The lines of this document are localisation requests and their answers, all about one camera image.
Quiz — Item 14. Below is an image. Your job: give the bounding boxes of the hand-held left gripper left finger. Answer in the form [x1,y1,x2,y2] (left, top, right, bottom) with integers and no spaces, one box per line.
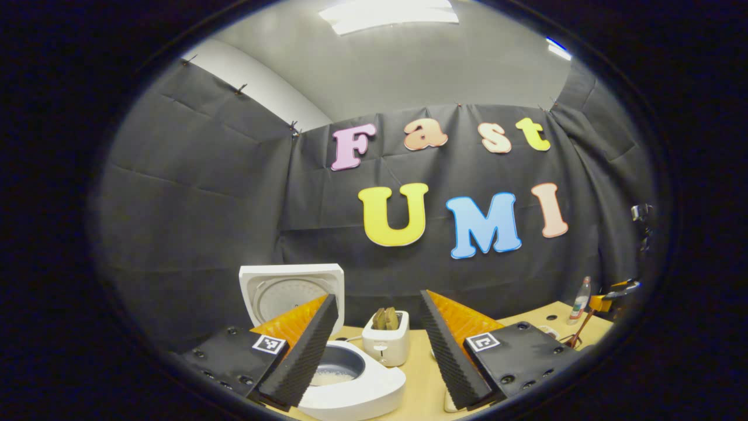
[175,292,340,410]

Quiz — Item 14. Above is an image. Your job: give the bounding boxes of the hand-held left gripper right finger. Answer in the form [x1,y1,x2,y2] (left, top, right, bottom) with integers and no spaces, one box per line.
[417,289,585,410]

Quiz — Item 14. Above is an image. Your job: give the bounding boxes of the wooden spoon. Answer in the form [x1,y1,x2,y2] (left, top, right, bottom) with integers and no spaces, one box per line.
[570,306,597,349]

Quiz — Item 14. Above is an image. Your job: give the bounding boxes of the white rice cooker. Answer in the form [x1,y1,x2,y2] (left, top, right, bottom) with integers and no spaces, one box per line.
[238,263,407,421]

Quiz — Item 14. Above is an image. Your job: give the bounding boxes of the clear plastic bottle red label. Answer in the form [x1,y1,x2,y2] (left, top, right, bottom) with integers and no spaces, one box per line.
[566,276,591,326]

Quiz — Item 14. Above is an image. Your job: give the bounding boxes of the white toaster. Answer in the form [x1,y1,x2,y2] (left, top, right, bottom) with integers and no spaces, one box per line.
[362,310,410,368]

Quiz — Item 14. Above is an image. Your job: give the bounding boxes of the small ceiling light panel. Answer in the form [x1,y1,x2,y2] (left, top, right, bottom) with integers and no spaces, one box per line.
[546,36,573,61]

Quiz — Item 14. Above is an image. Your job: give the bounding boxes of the black backdrop cloth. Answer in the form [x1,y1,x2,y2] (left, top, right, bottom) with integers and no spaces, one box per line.
[96,56,656,351]

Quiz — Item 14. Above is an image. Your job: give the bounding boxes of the large ceiling light panel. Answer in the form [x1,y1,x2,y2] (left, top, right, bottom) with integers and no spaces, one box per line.
[318,0,460,36]

